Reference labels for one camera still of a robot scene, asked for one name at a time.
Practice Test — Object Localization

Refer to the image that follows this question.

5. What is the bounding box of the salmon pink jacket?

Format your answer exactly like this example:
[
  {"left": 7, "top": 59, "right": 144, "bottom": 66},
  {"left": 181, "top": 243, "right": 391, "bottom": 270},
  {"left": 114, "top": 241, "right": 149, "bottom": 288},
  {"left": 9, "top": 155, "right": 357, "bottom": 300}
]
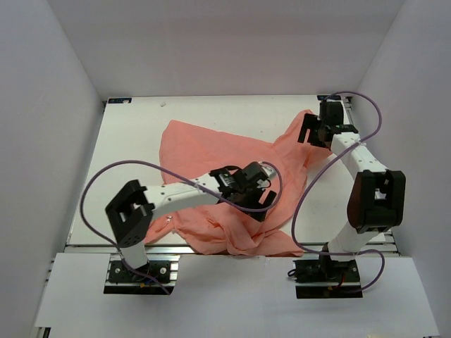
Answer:
[{"left": 144, "top": 111, "right": 330, "bottom": 256}]

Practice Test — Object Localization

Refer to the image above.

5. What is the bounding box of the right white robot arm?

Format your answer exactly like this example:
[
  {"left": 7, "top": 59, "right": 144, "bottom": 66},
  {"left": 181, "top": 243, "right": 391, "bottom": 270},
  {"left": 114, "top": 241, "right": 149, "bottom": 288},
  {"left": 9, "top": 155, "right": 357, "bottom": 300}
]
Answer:
[{"left": 298, "top": 99, "right": 406, "bottom": 281}]

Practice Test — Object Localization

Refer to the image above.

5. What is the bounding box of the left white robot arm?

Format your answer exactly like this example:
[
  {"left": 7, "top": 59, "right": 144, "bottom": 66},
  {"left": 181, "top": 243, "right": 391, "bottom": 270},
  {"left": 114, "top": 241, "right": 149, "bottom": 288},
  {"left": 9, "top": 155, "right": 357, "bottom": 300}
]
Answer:
[{"left": 105, "top": 162, "right": 280, "bottom": 281}]

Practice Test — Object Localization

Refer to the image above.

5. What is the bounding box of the right blue table label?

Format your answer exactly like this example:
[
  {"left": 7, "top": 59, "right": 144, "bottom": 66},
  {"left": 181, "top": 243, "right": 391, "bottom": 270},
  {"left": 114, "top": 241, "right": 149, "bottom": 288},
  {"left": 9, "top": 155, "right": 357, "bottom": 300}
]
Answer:
[{"left": 316, "top": 94, "right": 342, "bottom": 101}]

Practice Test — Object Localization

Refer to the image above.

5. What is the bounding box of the blue table label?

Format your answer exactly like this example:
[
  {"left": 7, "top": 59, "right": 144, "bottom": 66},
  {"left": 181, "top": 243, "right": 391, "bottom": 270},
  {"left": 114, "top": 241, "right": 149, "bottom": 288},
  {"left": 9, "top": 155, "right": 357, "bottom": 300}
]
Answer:
[
  {"left": 316, "top": 94, "right": 342, "bottom": 101},
  {"left": 107, "top": 97, "right": 132, "bottom": 104}
]

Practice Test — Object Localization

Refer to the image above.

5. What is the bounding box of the front white panel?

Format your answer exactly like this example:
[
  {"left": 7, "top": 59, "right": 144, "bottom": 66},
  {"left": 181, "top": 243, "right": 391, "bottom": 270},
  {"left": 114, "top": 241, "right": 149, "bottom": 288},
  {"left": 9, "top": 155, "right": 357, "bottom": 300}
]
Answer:
[{"left": 35, "top": 253, "right": 438, "bottom": 337}]

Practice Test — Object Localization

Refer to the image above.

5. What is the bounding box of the left blue table label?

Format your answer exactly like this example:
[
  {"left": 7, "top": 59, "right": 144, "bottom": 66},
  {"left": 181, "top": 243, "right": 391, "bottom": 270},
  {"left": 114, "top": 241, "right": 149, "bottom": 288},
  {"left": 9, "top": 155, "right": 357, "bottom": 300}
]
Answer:
[{"left": 107, "top": 97, "right": 132, "bottom": 104}]

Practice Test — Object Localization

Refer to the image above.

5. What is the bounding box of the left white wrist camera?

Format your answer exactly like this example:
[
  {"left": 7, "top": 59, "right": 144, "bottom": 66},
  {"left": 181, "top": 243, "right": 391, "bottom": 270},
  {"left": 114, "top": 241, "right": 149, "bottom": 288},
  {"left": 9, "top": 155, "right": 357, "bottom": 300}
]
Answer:
[{"left": 259, "top": 161, "right": 278, "bottom": 180}]

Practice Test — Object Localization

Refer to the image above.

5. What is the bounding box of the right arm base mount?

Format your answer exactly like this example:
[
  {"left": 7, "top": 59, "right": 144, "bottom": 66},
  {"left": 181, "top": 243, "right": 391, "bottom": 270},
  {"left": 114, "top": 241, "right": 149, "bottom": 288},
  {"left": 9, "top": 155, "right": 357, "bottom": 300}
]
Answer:
[{"left": 287, "top": 256, "right": 363, "bottom": 299}]

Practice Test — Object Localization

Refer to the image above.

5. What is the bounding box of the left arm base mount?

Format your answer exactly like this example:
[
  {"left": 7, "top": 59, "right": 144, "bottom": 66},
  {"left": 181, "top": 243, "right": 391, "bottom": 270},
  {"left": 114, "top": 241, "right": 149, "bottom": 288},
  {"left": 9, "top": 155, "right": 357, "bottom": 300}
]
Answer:
[{"left": 104, "top": 254, "right": 180, "bottom": 296}]

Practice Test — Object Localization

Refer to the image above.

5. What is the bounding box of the right aluminium side rail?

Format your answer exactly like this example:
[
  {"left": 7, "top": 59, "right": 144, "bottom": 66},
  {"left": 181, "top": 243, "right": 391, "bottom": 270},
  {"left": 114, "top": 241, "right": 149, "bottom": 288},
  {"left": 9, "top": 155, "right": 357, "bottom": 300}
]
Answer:
[{"left": 343, "top": 96, "right": 397, "bottom": 247}]

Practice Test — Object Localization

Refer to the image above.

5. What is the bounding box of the front aluminium rail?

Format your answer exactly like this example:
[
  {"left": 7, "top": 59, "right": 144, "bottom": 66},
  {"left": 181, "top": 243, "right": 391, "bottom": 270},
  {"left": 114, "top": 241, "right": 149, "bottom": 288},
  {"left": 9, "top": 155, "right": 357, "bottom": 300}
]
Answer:
[{"left": 64, "top": 242, "right": 400, "bottom": 256}]

